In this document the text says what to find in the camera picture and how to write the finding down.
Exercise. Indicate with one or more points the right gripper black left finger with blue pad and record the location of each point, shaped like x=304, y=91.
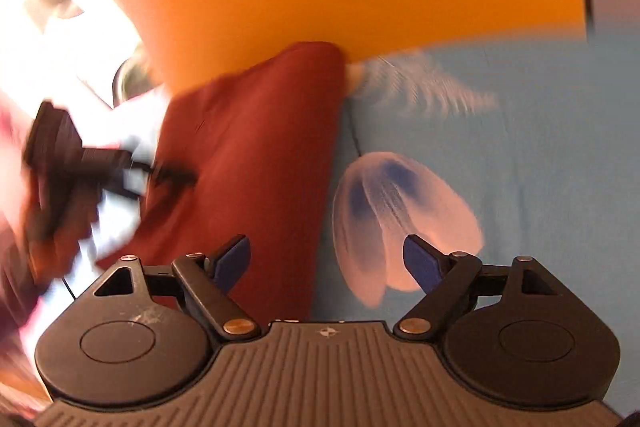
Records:
x=206, y=281

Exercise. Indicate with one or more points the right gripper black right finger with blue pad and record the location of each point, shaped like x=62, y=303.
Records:
x=446, y=281

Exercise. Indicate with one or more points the dark red knit sweater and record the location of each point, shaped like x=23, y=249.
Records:
x=261, y=143

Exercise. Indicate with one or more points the blue floral bed sheet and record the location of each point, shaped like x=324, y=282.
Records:
x=500, y=149

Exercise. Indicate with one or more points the window with round decorations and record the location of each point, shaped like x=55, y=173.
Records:
x=67, y=50

